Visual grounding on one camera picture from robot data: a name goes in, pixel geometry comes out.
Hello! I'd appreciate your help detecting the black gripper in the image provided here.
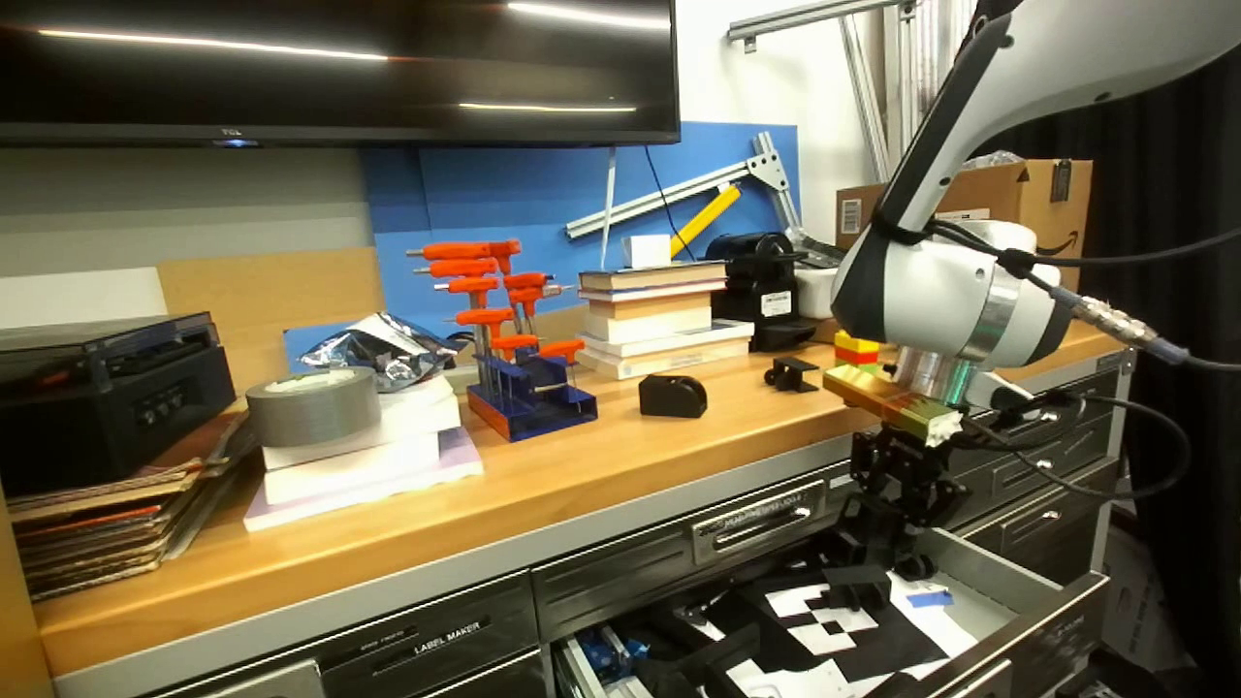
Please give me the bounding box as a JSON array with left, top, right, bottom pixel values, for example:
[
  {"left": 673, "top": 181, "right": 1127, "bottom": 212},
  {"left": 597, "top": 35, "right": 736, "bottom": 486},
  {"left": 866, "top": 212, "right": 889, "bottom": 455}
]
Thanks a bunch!
[{"left": 845, "top": 431, "right": 968, "bottom": 579}]

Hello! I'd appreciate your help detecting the grey tool drawer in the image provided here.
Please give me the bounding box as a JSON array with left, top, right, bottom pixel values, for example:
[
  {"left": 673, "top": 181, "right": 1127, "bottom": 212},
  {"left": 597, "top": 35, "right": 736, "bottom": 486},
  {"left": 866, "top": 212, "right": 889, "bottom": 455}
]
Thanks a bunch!
[{"left": 556, "top": 520, "right": 1117, "bottom": 698}]

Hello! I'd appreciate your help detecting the black plastic block piece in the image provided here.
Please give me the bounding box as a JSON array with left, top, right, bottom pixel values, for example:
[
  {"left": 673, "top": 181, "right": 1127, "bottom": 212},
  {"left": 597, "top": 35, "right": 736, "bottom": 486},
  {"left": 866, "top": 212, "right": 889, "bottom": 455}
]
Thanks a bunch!
[{"left": 637, "top": 372, "right": 712, "bottom": 422}]

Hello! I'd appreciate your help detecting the black drawer cabinet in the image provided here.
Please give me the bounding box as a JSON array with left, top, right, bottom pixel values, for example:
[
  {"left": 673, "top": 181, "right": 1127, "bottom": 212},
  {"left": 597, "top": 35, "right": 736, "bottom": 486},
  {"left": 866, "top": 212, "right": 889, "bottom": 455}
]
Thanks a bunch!
[{"left": 53, "top": 352, "right": 1141, "bottom": 698}]

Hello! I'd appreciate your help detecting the white blue box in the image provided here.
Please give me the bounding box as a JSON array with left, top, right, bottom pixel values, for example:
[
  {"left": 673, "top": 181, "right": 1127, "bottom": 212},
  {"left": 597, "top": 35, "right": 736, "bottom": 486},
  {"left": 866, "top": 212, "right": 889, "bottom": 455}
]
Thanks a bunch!
[{"left": 889, "top": 568, "right": 985, "bottom": 663}]

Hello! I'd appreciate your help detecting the black white checker sheet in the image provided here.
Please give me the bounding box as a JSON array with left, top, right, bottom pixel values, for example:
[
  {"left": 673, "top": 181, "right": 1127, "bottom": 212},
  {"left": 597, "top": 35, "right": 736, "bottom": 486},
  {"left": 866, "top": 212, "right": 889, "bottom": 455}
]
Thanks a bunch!
[{"left": 702, "top": 568, "right": 993, "bottom": 698}]

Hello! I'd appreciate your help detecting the yellow green red brick stack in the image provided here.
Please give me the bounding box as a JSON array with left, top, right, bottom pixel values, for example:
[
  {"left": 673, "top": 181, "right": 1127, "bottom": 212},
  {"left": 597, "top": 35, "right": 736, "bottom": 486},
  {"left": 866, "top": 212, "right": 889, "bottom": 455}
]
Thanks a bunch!
[{"left": 830, "top": 326, "right": 883, "bottom": 370}]

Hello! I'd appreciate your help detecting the black device with white label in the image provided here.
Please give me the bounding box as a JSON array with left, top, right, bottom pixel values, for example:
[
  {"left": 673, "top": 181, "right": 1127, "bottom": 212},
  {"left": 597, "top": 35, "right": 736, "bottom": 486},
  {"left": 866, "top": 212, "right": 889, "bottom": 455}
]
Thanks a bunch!
[{"left": 702, "top": 229, "right": 822, "bottom": 357}]

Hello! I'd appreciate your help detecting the stack of books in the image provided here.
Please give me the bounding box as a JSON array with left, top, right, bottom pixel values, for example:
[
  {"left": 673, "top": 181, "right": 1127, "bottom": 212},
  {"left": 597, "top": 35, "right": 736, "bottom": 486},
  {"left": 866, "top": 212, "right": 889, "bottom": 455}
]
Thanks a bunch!
[{"left": 575, "top": 261, "right": 757, "bottom": 388}]

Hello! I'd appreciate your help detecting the brown cardboard box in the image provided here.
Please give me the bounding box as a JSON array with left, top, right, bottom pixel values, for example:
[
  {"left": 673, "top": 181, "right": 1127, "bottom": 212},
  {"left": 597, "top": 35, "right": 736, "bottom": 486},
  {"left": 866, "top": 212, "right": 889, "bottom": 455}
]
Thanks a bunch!
[{"left": 830, "top": 155, "right": 1096, "bottom": 263}]

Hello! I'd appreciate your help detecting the yellow tool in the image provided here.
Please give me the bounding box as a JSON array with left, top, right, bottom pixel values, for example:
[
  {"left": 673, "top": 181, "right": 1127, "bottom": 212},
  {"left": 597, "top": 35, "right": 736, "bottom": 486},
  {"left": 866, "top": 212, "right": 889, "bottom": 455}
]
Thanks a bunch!
[{"left": 667, "top": 181, "right": 750, "bottom": 261}]

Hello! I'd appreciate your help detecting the small white box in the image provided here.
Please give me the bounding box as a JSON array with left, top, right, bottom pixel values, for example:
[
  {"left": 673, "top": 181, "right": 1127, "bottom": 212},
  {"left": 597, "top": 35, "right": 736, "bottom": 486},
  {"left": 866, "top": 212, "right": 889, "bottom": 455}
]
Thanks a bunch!
[{"left": 627, "top": 229, "right": 673, "bottom": 270}]

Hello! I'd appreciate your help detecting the orange hex keys blue stand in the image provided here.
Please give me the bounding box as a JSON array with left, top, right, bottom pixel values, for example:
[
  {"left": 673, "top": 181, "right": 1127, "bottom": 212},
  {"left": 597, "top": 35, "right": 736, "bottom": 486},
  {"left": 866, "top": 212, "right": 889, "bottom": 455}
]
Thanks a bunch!
[{"left": 416, "top": 237, "right": 601, "bottom": 447}]

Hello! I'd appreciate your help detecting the aluminium bar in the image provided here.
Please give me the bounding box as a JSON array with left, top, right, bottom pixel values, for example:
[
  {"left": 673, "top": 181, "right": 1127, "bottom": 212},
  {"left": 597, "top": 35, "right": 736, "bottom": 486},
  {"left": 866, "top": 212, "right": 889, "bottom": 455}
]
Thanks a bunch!
[{"left": 561, "top": 129, "right": 803, "bottom": 246}]

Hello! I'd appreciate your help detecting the black curtain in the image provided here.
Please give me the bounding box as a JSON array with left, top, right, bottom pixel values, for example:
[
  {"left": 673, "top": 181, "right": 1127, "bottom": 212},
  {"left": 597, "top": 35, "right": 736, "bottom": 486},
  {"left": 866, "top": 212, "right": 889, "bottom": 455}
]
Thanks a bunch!
[{"left": 981, "top": 51, "right": 1241, "bottom": 698}]

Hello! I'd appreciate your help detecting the blue board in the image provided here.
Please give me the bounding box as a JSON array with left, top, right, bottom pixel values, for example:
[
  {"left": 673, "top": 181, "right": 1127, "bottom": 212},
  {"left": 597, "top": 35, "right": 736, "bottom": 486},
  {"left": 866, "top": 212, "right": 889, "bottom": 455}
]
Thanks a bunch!
[{"left": 359, "top": 117, "right": 807, "bottom": 347}]

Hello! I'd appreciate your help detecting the silver foil bag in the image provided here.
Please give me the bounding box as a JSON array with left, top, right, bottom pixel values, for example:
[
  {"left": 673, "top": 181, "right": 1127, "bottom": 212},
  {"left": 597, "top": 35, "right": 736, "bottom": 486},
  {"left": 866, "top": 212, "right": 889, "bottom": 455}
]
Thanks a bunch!
[{"left": 302, "top": 307, "right": 460, "bottom": 397}]

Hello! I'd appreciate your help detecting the brown cardboard sheet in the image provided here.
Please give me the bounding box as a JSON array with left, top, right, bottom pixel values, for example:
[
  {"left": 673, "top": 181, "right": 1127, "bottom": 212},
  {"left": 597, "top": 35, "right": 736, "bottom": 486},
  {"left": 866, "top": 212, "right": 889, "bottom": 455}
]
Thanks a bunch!
[{"left": 154, "top": 246, "right": 385, "bottom": 393}]

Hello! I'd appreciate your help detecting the black printer box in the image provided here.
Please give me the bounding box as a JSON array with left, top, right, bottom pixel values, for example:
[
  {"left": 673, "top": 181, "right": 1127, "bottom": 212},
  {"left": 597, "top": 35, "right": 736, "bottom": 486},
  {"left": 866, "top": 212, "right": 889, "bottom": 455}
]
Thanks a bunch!
[{"left": 0, "top": 307, "right": 242, "bottom": 498}]

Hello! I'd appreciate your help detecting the stack of dark plates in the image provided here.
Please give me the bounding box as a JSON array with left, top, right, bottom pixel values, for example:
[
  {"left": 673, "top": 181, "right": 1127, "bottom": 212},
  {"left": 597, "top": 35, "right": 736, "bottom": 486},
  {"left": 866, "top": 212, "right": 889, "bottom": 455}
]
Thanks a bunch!
[{"left": 3, "top": 413, "right": 256, "bottom": 606}]

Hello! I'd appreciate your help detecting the white board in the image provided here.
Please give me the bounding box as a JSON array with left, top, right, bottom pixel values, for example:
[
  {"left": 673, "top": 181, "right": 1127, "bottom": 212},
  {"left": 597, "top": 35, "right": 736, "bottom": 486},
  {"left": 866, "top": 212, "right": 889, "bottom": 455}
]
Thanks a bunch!
[{"left": 0, "top": 263, "right": 172, "bottom": 336}]

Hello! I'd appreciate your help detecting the gold green wrist camera box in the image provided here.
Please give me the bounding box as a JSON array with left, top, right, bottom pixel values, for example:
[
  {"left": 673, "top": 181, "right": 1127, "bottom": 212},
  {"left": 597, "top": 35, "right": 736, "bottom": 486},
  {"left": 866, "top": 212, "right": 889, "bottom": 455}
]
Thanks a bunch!
[{"left": 820, "top": 361, "right": 968, "bottom": 451}]

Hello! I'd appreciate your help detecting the blue handled tool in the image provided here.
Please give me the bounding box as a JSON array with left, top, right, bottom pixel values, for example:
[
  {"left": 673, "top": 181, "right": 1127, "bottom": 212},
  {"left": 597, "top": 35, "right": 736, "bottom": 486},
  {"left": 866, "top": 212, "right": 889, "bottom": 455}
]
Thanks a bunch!
[{"left": 566, "top": 623, "right": 653, "bottom": 690}]

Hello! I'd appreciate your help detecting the grey metal frame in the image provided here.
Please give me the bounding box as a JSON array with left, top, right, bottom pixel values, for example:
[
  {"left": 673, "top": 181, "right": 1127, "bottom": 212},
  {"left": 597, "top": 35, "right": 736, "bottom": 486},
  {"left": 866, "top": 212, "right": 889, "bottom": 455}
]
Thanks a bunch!
[{"left": 723, "top": 0, "right": 936, "bottom": 185}]

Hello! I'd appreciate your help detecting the grey duct tape roll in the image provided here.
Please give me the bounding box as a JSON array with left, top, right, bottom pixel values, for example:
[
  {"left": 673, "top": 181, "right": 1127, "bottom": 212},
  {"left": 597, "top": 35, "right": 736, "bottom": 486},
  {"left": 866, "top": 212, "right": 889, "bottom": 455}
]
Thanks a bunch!
[{"left": 244, "top": 365, "right": 385, "bottom": 451}]

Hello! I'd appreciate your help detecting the black wall monitor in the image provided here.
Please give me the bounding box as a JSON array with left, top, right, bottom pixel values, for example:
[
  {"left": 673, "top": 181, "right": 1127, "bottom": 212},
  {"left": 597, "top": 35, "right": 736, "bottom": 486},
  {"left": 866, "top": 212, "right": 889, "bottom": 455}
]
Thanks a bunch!
[{"left": 0, "top": 0, "right": 688, "bottom": 149}]

